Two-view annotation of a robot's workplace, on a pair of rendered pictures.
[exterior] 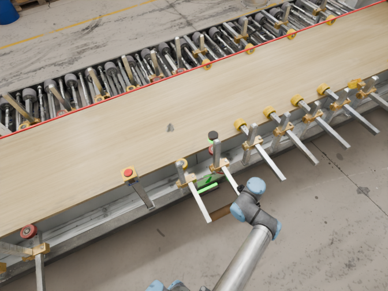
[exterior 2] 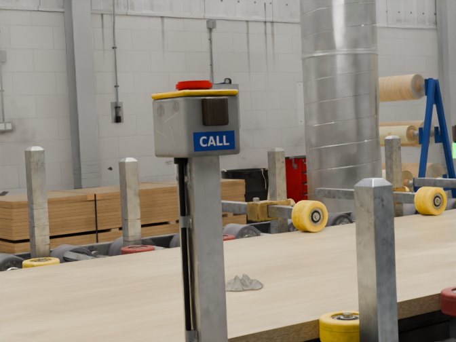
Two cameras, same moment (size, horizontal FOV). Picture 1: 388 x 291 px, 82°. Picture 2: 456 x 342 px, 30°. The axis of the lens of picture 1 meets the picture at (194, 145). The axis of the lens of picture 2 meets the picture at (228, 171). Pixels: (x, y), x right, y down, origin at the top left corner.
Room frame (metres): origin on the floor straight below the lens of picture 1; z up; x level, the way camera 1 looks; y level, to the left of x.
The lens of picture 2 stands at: (-0.36, 0.55, 1.18)
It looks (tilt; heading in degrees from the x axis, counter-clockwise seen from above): 3 degrees down; 345
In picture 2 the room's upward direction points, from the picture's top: 3 degrees counter-clockwise
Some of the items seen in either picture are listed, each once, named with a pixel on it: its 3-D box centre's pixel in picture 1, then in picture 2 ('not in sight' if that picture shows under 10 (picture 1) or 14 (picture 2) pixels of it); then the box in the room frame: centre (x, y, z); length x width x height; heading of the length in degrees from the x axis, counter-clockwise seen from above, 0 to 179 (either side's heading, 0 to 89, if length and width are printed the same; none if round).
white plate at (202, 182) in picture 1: (213, 177); not in sight; (0.68, -0.11, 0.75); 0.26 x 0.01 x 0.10; 109
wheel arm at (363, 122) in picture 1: (348, 108); not in sight; (1.00, -1.14, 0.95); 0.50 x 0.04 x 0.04; 19
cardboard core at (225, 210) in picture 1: (224, 211); not in sight; (0.65, -0.22, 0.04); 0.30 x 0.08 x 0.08; 109
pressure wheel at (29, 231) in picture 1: (32, 232); not in sight; (0.42, 1.04, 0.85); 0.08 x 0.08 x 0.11
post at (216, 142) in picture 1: (216, 161); not in sight; (0.72, -0.13, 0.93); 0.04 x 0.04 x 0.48; 19
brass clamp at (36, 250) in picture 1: (36, 252); not in sight; (0.31, 1.03, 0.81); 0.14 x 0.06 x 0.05; 109
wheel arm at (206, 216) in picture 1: (194, 191); not in sight; (0.56, 0.03, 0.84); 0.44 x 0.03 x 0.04; 19
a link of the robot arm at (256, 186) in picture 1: (254, 189); not in sight; (0.41, -0.28, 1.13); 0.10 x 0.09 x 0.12; 135
